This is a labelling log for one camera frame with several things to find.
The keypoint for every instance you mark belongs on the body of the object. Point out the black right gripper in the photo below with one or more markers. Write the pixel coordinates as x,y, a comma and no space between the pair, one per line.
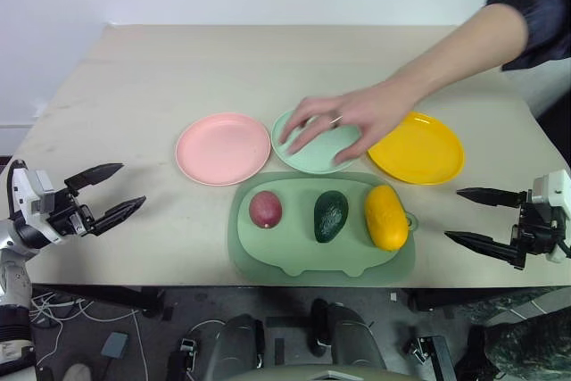
537,229

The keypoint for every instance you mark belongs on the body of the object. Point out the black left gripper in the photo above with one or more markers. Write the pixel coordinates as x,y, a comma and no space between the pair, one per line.
71,216

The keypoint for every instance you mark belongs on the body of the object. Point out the light green round plate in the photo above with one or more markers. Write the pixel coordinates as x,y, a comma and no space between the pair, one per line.
319,151

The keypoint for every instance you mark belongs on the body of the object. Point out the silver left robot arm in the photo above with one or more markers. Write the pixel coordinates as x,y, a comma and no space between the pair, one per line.
13,274

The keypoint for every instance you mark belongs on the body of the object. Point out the person's bare forearm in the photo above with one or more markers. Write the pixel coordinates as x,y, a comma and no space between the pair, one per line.
468,48

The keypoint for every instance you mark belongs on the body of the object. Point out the yellow round plate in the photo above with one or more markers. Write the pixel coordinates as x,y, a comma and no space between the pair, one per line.
417,151

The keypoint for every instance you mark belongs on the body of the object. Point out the pink round plate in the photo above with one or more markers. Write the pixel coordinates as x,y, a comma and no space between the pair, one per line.
223,149

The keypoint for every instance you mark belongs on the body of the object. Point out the person's bare hand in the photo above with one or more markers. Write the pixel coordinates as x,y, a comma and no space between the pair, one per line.
361,113

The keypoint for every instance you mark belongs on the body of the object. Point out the yellow mango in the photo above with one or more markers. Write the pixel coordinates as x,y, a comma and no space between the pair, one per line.
386,218

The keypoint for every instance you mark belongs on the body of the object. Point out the camouflage patterned cloth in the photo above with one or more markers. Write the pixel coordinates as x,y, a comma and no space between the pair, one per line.
531,345

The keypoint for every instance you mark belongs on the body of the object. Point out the dark green silicone mat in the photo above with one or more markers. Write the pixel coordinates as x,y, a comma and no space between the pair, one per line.
233,260

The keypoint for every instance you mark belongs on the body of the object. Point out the grey foot pedal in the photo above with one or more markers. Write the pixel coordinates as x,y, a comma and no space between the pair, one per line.
115,345

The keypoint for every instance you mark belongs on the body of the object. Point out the red mango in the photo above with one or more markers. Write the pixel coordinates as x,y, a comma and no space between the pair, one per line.
265,209

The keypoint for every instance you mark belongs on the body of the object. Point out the dark green avocado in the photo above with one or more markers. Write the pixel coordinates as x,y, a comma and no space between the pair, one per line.
330,216

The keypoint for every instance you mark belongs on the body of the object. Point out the dark rounded robot leg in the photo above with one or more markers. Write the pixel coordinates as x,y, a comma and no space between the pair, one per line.
238,345
348,332

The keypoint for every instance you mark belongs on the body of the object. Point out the beige shoe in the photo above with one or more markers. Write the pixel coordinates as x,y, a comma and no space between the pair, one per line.
76,373

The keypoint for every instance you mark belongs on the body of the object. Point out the light green serving tray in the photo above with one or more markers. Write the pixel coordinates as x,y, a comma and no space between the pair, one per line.
294,247

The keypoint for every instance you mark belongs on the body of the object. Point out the person's dark blue sleeve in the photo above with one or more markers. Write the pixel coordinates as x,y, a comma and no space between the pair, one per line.
535,2

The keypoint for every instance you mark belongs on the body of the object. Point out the grey-green robot torso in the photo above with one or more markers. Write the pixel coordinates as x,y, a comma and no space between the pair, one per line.
312,374

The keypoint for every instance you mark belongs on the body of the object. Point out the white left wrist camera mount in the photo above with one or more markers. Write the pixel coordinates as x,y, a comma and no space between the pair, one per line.
38,193

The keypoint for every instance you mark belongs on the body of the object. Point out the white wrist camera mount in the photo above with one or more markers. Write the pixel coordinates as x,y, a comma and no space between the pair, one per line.
555,184
38,193

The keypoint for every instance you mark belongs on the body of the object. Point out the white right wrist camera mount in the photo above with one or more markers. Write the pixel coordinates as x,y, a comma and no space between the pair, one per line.
555,184

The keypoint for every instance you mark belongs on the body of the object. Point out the black table frame bar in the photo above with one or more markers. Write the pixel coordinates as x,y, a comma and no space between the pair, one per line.
446,300
111,297

